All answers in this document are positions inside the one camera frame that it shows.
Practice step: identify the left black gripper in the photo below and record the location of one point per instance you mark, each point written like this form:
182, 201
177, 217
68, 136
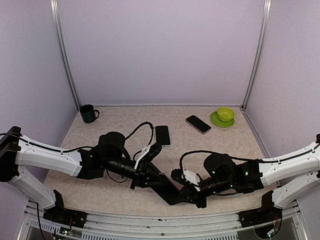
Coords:
150, 176

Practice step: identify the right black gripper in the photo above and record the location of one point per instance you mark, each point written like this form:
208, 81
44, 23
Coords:
191, 191

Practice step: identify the pink phone face down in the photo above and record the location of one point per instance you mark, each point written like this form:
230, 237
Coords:
165, 194

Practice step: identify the lavender phone case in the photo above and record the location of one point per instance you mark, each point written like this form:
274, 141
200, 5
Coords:
163, 145

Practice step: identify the purple-edged black-screen phone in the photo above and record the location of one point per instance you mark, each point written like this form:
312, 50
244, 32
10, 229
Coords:
198, 124

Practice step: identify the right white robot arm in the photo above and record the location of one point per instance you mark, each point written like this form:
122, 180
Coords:
251, 175

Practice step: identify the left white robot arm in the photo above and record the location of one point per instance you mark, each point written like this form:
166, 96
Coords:
87, 163

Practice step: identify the dark green mug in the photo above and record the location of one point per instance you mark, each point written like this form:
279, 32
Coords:
88, 113

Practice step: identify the green bowl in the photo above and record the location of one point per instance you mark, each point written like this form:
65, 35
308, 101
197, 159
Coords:
225, 114

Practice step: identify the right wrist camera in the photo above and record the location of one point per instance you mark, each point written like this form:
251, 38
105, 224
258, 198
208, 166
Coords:
185, 177

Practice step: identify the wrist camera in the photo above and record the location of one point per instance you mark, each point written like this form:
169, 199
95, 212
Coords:
147, 154
185, 177

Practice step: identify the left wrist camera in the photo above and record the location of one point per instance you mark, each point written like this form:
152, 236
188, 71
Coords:
147, 154

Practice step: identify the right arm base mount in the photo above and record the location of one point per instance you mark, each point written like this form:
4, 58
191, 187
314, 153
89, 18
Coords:
267, 212

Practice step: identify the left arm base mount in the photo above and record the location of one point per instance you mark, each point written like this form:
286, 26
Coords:
59, 214

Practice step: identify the front aluminium rail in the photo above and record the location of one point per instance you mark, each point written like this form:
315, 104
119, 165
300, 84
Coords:
126, 227

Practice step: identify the left aluminium frame post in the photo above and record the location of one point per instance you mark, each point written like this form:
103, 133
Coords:
54, 5

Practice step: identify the aluminium frame post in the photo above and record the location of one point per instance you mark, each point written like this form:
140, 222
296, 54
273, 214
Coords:
258, 53
54, 5

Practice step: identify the right aluminium frame post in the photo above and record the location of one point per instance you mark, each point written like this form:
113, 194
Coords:
258, 53

